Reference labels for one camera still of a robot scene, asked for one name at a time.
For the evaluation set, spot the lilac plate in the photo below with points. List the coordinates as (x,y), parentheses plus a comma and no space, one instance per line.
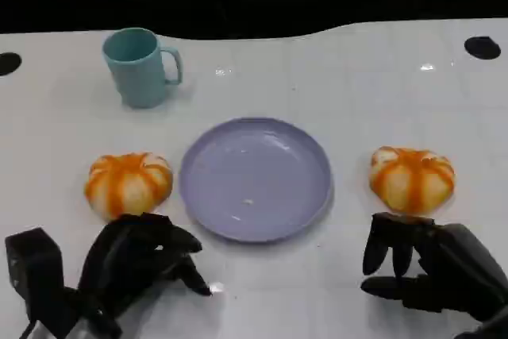
(254,180)

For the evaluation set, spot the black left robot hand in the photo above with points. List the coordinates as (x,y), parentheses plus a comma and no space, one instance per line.
(123,259)

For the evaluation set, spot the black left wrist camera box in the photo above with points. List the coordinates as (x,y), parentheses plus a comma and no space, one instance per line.
(33,263)

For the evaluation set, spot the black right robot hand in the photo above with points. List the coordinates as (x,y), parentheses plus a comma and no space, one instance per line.
(460,267)

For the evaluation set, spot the orange white toy bread roll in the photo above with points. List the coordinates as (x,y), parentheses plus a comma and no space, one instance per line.
(410,182)
(127,186)

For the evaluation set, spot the pale green mug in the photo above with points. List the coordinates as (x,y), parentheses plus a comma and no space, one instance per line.
(137,73)

